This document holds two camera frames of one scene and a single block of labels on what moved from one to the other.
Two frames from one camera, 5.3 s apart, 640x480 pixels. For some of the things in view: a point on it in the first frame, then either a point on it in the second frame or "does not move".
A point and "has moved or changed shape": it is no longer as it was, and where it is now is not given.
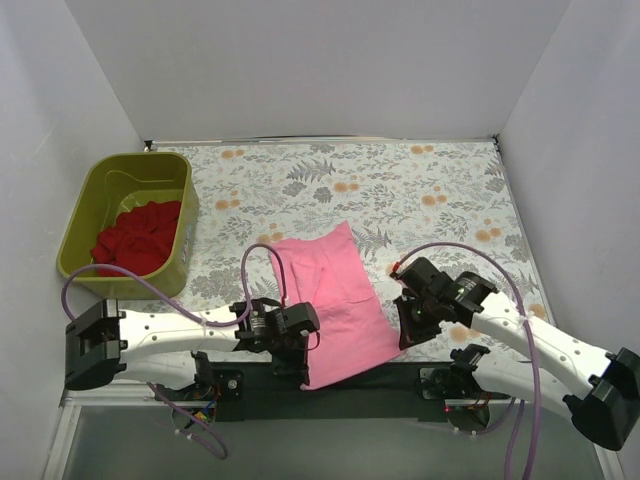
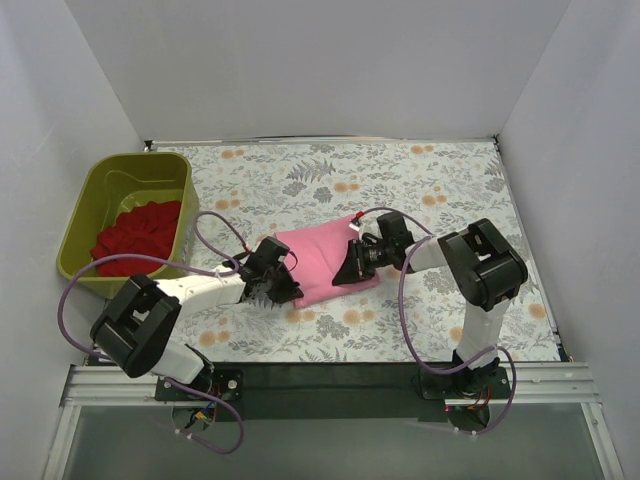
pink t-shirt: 329,271 has moved or changed shape
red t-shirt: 141,240 does not move
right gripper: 409,312 -> 358,258
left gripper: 292,363 -> 273,282
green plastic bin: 119,184 does not move
